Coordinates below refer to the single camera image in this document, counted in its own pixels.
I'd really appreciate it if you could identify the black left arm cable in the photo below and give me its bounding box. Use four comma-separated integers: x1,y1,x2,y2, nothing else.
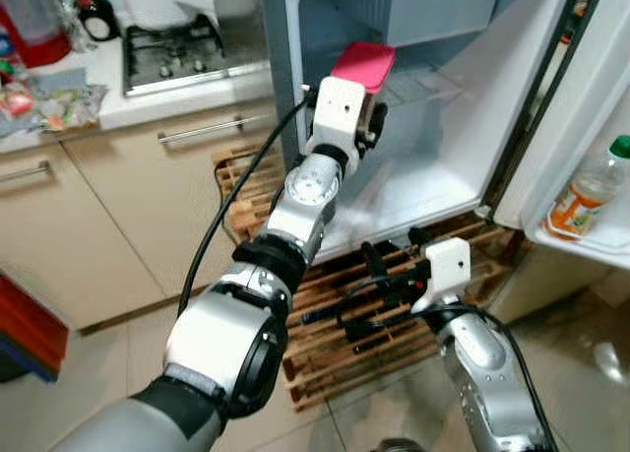
177,83,318,320

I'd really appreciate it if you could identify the green cap bottle orange label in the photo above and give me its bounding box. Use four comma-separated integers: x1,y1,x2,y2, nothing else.
546,135,630,241

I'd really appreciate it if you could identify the red container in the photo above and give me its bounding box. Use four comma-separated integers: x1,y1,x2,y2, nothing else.
0,0,72,69

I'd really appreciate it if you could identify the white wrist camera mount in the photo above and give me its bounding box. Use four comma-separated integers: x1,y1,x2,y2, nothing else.
411,237,473,313
308,75,373,162

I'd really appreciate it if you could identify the wide cream cabinet door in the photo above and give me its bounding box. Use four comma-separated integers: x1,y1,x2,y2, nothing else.
64,102,286,295

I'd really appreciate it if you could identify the cream kitchen cabinet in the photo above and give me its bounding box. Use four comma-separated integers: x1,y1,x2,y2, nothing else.
0,73,286,335

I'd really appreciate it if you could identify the grey fridge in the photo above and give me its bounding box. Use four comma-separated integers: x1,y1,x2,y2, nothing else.
258,0,592,266

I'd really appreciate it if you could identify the glass fridge shelf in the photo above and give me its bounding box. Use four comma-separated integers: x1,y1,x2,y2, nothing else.
379,63,469,108

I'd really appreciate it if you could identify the long steel cabinet handle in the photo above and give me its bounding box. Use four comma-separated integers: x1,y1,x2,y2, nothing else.
157,115,252,145

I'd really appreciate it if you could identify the wooden slatted rack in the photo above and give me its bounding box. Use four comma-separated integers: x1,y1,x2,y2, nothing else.
212,145,528,414

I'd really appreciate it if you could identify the clear container with pink lid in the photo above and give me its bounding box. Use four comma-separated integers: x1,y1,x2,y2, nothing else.
330,41,397,113

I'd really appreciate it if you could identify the silver snack package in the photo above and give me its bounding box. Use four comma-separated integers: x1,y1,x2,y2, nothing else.
0,83,42,138

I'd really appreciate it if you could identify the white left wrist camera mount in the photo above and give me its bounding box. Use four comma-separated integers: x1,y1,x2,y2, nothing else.
308,75,373,162

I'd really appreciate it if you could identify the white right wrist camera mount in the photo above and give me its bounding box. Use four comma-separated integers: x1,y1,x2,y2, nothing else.
411,237,473,313

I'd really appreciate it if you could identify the narrow cream cabinet door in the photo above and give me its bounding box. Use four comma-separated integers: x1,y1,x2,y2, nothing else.
0,147,163,330

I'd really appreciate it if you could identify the white fridge door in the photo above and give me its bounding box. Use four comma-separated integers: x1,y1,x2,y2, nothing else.
490,0,630,271

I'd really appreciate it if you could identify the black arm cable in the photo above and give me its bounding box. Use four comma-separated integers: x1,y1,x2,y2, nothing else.
177,83,318,320
482,312,560,452

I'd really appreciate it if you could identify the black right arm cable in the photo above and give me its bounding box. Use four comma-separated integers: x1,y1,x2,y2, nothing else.
482,312,560,452

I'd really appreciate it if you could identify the steel gas stove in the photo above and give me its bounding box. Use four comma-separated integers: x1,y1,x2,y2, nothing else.
122,17,272,97

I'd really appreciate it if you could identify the short steel cabinet handle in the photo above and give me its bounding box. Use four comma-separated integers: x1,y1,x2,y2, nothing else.
0,161,52,184

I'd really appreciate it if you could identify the dark bottle with white label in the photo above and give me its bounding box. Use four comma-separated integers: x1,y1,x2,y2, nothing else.
77,0,121,41

